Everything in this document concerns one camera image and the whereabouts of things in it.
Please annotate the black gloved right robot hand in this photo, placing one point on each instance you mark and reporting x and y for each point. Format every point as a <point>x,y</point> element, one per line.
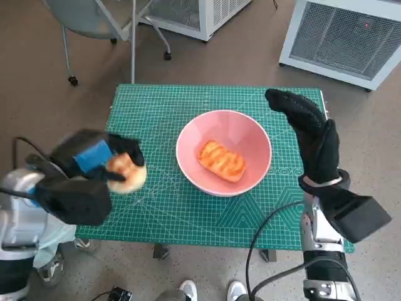
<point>318,144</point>

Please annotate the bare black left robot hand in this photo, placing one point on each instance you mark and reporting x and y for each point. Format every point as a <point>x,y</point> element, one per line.
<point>81,147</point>

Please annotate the round toy bread bun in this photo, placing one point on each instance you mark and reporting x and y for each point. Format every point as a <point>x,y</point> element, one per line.
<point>131,182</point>

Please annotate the rectangular striped toy bread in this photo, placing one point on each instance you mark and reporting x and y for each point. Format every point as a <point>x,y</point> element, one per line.
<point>219,160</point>

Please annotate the pink bowl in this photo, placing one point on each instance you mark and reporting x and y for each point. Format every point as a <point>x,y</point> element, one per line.
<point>194,147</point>

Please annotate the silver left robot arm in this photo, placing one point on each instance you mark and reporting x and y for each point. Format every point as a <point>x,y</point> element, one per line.
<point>15,219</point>

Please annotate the person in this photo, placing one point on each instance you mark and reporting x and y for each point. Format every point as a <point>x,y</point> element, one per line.
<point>53,241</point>

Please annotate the large white mesh cabinet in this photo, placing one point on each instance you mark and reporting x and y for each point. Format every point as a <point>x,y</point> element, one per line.
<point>338,34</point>

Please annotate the thin grey metal pole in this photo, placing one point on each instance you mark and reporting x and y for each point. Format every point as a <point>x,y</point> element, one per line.
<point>133,47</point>

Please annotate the black table leg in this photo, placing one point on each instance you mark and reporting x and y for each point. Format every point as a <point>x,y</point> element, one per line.
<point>161,251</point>
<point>269,255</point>

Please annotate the green cutting mat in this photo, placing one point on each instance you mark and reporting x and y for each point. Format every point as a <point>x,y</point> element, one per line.
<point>188,216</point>

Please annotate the grey wheeled chair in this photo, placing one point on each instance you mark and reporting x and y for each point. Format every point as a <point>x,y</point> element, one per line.
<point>84,15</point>

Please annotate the black floor device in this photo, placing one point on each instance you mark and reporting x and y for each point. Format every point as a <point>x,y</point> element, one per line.
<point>120,294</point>

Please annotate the small white mesh cabinet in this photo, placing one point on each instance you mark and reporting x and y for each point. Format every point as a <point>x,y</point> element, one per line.
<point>216,15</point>

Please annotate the white shoe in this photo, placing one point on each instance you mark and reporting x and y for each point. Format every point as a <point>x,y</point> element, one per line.
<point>236,290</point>
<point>189,290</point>

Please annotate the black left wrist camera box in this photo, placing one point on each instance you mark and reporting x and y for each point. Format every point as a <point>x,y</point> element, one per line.
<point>75,200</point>

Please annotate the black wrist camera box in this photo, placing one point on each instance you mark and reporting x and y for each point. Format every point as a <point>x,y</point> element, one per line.
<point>360,216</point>
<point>75,200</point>

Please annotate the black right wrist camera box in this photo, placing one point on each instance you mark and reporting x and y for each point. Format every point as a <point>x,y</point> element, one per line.
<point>360,216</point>

